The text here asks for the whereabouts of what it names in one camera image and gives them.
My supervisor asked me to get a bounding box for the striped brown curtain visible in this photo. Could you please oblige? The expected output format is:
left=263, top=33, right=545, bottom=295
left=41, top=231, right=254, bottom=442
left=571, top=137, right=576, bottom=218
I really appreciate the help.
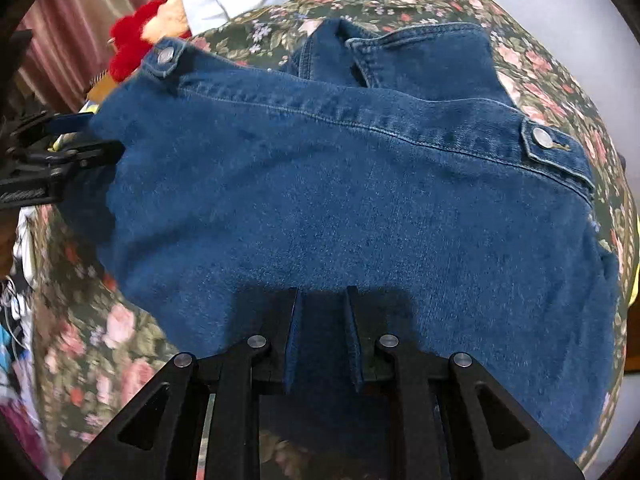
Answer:
left=15, top=0, right=187, bottom=112

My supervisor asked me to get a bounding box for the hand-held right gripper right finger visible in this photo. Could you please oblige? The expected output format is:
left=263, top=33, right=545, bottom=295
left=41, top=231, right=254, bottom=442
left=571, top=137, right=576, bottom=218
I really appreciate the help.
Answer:
left=346, top=286, right=587, bottom=480

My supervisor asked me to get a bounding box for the floral bedspread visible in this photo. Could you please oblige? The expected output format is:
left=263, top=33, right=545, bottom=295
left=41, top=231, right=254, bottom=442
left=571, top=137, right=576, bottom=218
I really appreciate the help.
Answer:
left=30, top=0, right=634, bottom=480

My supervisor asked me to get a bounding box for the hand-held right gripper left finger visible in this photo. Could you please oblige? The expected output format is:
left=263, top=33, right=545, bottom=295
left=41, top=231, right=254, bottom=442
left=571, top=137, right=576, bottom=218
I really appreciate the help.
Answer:
left=62, top=287, right=301, bottom=480

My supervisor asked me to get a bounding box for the tangle of cables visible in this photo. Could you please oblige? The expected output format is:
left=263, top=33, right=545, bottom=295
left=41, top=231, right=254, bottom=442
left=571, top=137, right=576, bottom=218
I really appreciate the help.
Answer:
left=0, top=260, right=34, bottom=356

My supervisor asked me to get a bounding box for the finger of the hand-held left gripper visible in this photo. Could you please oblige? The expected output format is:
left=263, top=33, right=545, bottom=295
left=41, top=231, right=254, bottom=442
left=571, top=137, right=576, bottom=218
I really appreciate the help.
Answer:
left=7, top=139, right=125, bottom=182
left=11, top=111, right=95, bottom=137

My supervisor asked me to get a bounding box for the red plush toy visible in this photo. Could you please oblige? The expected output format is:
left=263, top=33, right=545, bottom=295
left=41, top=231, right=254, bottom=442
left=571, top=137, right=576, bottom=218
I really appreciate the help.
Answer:
left=108, top=0, right=194, bottom=84

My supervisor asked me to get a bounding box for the blue denim jacket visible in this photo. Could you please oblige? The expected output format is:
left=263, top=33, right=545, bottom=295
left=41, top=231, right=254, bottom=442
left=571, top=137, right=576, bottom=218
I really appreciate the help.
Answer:
left=60, top=17, right=624, bottom=462

